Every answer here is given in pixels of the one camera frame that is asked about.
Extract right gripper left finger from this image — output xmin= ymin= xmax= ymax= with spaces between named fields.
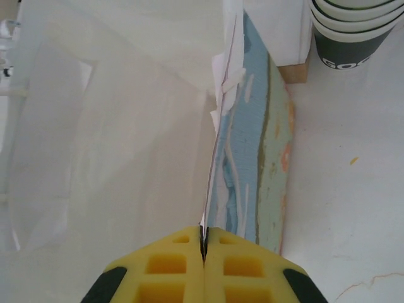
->
xmin=80 ymin=225 xmax=206 ymax=303

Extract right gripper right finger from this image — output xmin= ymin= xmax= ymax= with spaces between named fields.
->
xmin=203 ymin=226 xmax=328 ymax=303

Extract painted paper gift bag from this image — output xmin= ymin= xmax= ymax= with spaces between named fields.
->
xmin=6 ymin=0 xmax=297 ymax=258

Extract brown cardboard napkin box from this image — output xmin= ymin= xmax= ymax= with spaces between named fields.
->
xmin=277 ymin=61 xmax=309 ymax=85

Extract white paper napkins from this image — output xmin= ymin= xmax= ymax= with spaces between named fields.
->
xmin=296 ymin=0 xmax=316 ymax=66

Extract paper cup stack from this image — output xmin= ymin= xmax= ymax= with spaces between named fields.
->
xmin=307 ymin=0 xmax=404 ymax=76

